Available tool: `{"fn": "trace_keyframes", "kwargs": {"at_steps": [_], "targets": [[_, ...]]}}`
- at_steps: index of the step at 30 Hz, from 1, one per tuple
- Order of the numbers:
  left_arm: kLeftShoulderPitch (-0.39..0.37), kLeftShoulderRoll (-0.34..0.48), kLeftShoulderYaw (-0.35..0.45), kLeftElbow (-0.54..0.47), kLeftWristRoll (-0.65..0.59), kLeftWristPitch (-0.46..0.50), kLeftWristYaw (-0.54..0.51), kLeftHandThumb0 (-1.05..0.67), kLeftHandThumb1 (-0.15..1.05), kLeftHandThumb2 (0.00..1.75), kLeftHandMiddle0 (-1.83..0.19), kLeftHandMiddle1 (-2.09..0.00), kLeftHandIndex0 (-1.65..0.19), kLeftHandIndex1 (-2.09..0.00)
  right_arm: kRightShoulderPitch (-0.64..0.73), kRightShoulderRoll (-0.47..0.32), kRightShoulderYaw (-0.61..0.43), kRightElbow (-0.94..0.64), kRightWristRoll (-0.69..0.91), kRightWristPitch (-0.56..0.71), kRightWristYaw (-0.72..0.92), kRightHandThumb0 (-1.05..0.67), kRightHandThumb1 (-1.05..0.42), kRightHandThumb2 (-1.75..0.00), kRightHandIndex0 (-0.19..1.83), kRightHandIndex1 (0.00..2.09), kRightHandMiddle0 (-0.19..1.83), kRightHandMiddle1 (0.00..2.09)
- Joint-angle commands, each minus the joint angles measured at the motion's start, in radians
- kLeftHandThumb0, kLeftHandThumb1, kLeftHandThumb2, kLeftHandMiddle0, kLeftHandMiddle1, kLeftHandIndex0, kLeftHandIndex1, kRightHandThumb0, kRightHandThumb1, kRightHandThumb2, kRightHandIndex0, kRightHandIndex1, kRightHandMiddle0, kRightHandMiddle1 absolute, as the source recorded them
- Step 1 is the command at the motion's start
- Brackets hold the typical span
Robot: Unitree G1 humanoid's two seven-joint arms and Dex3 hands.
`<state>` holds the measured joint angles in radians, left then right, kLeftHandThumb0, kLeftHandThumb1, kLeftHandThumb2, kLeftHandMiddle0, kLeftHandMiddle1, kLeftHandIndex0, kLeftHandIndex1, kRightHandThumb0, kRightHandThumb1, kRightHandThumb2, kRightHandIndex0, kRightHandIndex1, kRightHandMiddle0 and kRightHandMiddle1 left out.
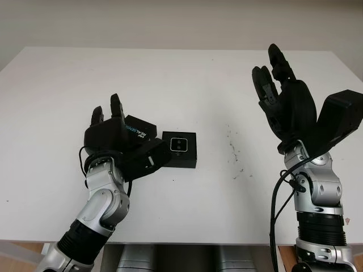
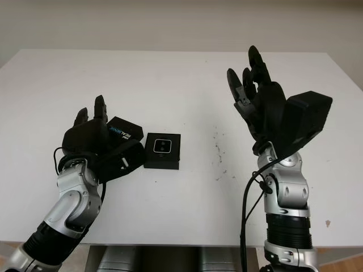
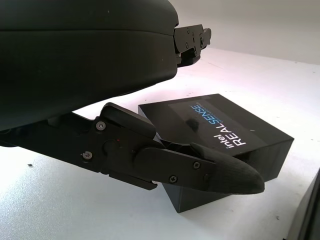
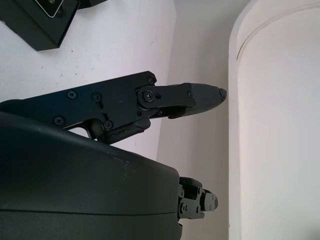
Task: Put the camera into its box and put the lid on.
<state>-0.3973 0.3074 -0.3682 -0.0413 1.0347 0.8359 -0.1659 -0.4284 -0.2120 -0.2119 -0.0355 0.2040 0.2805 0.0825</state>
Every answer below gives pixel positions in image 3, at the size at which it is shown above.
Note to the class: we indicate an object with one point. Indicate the black camera box base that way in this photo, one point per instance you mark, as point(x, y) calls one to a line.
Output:
point(313, 212)

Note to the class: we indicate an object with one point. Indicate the black RealSense box lid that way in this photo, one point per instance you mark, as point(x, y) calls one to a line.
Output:
point(250, 120)

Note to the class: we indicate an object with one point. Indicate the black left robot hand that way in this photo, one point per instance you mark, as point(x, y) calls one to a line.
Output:
point(75, 62)

